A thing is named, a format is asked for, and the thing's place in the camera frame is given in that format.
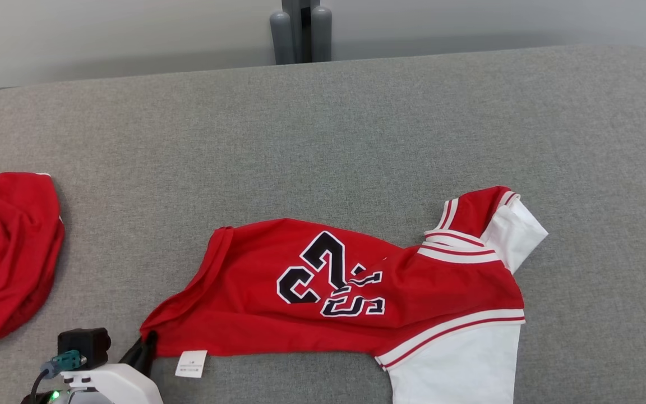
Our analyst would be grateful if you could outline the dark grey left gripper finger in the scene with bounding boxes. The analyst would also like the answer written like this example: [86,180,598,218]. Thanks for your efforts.
[139,331,159,377]
[120,338,149,369]

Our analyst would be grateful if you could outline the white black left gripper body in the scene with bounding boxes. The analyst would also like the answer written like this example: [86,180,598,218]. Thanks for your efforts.
[48,364,164,404]

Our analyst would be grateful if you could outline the red white jersey shirt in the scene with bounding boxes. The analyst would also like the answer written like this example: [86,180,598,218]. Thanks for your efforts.
[140,185,549,404]

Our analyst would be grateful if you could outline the red white-trimmed shorts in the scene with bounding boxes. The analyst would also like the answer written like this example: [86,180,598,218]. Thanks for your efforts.
[0,168,66,347]

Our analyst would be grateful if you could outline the left teal-plug black cable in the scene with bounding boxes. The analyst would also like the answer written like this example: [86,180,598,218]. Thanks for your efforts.
[30,350,87,404]

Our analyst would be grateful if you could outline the grey metal post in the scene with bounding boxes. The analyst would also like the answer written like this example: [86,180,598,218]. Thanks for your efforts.
[270,0,333,65]

